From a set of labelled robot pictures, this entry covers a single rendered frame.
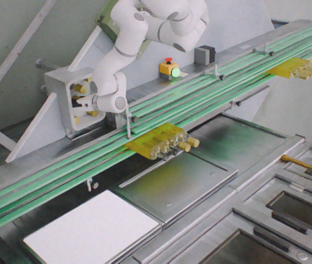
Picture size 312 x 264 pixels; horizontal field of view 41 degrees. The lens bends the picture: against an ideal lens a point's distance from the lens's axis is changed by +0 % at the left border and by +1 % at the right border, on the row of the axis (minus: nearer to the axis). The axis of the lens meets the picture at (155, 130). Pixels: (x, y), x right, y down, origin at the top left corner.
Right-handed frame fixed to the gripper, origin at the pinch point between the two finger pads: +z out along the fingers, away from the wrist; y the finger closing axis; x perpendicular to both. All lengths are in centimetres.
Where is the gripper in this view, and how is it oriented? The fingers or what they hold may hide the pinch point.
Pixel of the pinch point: (79, 100)
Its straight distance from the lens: 179.2
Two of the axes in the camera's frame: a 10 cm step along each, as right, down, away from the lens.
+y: 7.1, -3.4, 6.2
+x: -2.0, -9.4, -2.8
